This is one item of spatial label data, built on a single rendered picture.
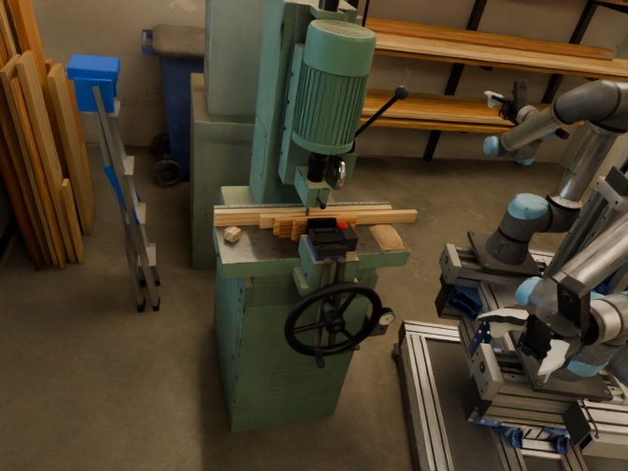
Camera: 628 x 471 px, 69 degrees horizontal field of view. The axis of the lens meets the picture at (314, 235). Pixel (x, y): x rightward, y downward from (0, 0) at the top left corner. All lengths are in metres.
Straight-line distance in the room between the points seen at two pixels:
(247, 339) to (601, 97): 1.30
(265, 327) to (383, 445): 0.82
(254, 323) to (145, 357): 0.85
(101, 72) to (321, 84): 0.89
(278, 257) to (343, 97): 0.48
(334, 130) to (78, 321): 1.63
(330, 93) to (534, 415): 1.10
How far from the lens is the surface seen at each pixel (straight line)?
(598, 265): 1.13
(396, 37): 3.34
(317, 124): 1.24
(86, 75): 1.85
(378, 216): 1.57
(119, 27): 3.56
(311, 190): 1.36
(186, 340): 2.29
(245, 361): 1.65
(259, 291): 1.41
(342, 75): 1.19
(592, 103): 1.61
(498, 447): 2.01
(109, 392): 2.16
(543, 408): 1.58
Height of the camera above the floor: 1.75
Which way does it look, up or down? 36 degrees down
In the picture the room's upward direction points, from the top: 12 degrees clockwise
